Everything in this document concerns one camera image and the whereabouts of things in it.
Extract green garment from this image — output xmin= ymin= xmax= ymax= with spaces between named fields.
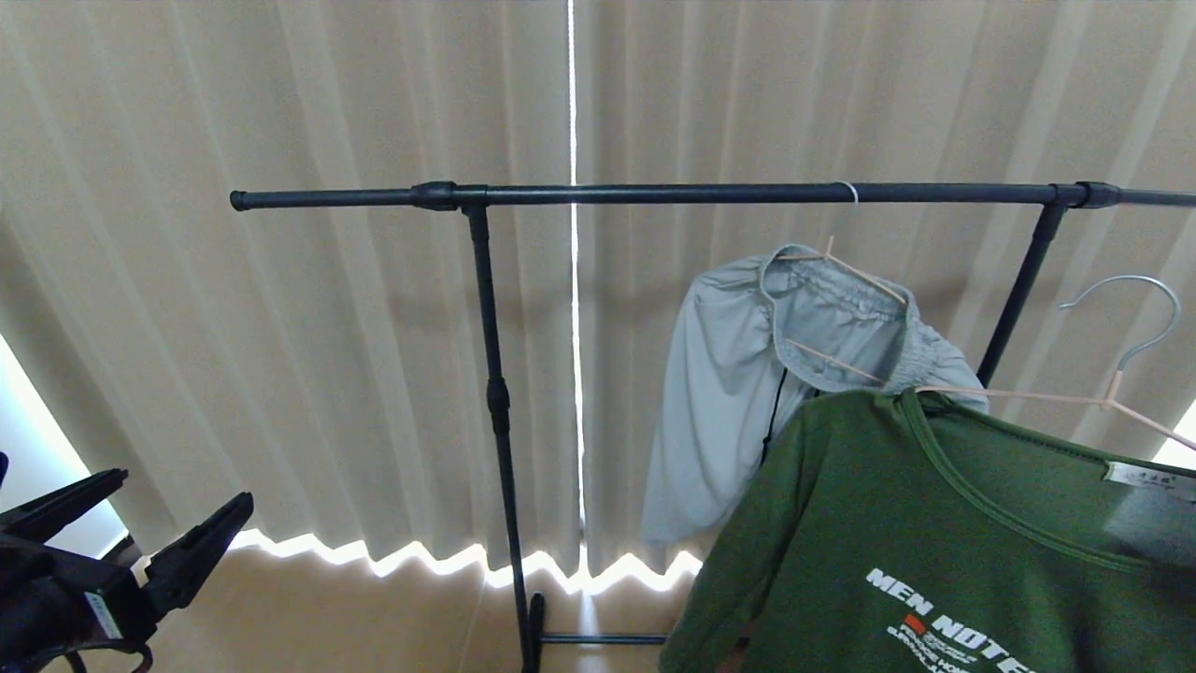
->
xmin=659 ymin=388 xmax=1196 ymax=673

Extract black clothes rack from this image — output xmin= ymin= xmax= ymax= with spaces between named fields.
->
xmin=231 ymin=180 xmax=1196 ymax=673

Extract pink clothes hanger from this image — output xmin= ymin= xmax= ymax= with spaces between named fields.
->
xmin=780 ymin=182 xmax=909 ymax=386
xmin=916 ymin=275 xmax=1196 ymax=451

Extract pale grey shorts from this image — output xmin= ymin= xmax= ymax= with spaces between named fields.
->
xmin=640 ymin=245 xmax=990 ymax=548

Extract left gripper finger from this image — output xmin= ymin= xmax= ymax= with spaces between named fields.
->
xmin=0 ymin=469 xmax=129 ymax=545
xmin=140 ymin=493 xmax=255 ymax=618

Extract beige curtain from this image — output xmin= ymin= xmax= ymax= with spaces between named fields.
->
xmin=0 ymin=0 xmax=1196 ymax=580

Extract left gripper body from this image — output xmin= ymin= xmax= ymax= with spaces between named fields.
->
xmin=0 ymin=537 xmax=157 ymax=673

